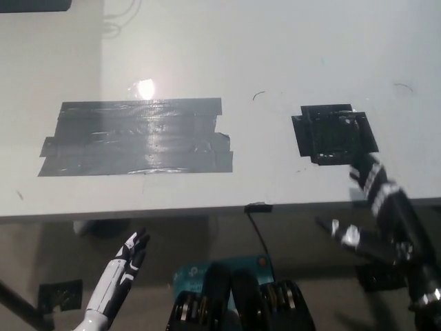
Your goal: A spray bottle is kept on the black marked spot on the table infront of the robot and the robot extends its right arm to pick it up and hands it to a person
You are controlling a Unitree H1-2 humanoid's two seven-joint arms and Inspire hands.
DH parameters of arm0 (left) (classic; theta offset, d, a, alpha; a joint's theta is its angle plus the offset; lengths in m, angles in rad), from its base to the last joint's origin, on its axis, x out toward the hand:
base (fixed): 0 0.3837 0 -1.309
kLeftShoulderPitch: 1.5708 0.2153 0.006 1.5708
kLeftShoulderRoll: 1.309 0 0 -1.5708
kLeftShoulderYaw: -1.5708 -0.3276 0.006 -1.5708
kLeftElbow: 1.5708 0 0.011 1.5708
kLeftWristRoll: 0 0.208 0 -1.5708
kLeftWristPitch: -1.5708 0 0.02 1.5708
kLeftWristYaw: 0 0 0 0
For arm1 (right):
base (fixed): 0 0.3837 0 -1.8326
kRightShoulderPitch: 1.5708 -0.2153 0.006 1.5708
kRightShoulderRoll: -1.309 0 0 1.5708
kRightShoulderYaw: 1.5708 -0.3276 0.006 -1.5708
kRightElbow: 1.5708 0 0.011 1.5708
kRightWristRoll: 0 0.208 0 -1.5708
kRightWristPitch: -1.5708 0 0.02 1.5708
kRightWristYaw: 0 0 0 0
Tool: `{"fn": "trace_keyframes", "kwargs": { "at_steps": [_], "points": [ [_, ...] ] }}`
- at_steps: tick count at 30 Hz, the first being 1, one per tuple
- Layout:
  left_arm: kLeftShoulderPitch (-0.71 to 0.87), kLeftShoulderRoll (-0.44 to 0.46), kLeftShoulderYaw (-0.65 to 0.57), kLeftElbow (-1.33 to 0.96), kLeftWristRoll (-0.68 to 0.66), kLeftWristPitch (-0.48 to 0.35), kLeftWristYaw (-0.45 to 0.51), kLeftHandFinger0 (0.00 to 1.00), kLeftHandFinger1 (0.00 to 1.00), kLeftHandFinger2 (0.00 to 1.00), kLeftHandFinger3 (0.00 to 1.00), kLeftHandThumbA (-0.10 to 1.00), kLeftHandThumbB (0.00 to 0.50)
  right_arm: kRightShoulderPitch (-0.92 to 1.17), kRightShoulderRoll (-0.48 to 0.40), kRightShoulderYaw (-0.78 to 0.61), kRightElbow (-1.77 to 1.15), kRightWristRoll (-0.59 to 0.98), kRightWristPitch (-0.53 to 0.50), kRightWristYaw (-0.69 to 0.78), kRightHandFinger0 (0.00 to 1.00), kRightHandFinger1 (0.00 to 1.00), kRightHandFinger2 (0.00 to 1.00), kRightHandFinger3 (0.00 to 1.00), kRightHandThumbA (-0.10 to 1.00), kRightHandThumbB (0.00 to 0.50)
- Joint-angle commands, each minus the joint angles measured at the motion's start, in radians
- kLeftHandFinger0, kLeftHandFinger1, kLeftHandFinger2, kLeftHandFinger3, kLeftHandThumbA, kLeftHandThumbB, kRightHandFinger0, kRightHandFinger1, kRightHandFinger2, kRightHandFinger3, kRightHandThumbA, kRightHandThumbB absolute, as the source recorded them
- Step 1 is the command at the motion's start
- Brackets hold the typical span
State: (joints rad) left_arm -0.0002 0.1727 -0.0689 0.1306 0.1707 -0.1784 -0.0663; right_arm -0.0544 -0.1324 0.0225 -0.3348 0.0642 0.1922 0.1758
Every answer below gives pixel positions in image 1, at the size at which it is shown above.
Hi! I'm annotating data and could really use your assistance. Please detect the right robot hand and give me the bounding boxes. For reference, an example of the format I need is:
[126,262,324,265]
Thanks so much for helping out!
[329,153,425,267]

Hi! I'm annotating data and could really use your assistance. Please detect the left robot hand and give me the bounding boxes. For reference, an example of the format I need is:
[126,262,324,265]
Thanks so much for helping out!
[84,227,151,320]

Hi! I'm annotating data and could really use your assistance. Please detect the black floor tape patch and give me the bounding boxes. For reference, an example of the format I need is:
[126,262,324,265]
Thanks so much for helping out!
[355,263,408,293]
[38,279,84,313]

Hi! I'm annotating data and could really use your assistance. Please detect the teal router box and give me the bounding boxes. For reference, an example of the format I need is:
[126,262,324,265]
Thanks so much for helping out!
[172,254,274,311]

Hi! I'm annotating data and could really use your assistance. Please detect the square black tape marker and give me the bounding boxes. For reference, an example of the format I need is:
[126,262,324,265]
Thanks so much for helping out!
[291,103,379,166]

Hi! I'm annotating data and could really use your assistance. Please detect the black table leg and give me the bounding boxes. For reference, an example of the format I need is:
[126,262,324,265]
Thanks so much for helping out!
[0,278,56,331]

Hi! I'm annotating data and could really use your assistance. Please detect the large grey tape patch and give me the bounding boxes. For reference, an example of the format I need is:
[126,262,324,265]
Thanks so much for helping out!
[37,98,234,177]

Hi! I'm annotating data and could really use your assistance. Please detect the dark flat device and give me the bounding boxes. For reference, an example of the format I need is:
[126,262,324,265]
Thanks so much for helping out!
[0,0,73,14]

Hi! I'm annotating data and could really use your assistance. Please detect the thin black cable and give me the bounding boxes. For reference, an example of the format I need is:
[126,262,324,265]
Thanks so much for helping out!
[245,210,274,277]

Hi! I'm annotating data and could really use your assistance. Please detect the white cables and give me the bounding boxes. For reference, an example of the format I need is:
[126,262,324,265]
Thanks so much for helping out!
[101,0,141,39]

